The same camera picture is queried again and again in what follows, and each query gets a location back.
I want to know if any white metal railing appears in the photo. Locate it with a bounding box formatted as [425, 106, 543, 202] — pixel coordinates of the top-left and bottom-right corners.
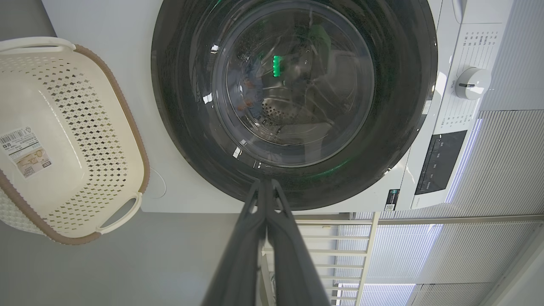
[259, 212, 544, 306]

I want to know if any small black code sticker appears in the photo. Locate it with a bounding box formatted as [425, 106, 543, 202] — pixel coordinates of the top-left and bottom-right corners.
[384, 189, 400, 212]

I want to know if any black control display panel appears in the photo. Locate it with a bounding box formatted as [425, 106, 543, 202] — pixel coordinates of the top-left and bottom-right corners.
[414, 130, 468, 196]

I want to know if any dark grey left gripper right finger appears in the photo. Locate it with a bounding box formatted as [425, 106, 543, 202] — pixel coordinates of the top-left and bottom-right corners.
[266, 178, 332, 306]

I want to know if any white control knob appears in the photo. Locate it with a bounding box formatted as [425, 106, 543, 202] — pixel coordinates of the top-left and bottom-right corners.
[455, 67, 492, 100]

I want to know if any white front-load washing machine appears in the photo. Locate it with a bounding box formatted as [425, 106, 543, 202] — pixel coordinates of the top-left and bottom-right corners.
[41, 0, 515, 214]

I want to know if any cream laundry basket brown rim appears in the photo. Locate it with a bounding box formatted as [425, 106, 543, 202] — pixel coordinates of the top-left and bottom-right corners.
[0, 37, 150, 246]

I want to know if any washing machine glass door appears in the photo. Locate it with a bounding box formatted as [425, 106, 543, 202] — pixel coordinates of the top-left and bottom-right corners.
[151, 0, 438, 211]

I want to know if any paper basket label sticker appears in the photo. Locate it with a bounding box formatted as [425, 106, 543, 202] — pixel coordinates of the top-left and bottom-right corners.
[0, 127, 54, 179]

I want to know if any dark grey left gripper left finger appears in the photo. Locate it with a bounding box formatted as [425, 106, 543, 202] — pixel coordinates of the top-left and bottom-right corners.
[202, 178, 267, 306]

